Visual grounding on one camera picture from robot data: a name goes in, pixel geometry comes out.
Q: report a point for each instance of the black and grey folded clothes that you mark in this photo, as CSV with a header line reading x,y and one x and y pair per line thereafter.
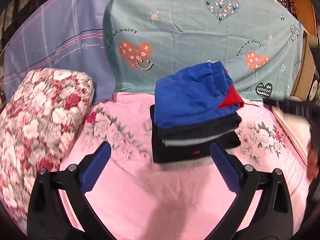
x,y
193,141

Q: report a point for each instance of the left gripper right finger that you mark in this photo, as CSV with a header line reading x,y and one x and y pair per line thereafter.
x,y
262,207

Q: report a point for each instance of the blue and red pants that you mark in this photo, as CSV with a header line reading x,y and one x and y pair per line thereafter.
x,y
196,94

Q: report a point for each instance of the pink floral bed sheet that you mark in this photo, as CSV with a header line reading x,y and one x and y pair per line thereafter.
x,y
138,199

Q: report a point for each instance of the cream quilted pillow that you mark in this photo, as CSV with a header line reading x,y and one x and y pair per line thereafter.
x,y
297,129

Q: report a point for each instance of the blue plaid pillow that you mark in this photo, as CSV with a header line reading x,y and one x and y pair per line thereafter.
x,y
63,34

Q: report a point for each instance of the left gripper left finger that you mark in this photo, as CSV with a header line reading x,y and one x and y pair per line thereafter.
x,y
47,218

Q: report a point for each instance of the teal heart-print pillow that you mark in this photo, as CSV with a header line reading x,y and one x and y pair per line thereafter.
x,y
259,42

